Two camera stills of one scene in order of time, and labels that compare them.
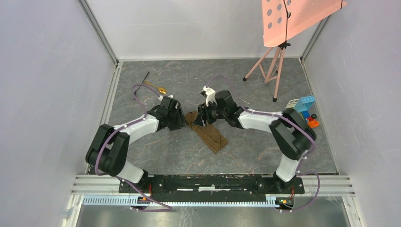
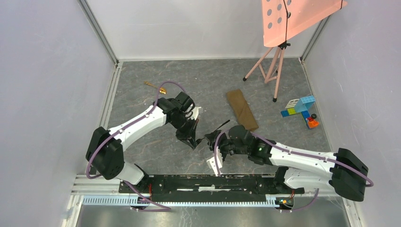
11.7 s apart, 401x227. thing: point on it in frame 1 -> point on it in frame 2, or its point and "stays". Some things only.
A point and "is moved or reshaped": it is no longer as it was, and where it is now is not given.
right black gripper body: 214,113 -> 227,146
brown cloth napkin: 209,135 is moved or reshaped
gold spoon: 161,90 stays
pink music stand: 281,19 stays
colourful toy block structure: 303,106 stays
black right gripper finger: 200,121 -> 212,137
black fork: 135,91 -> 197,142
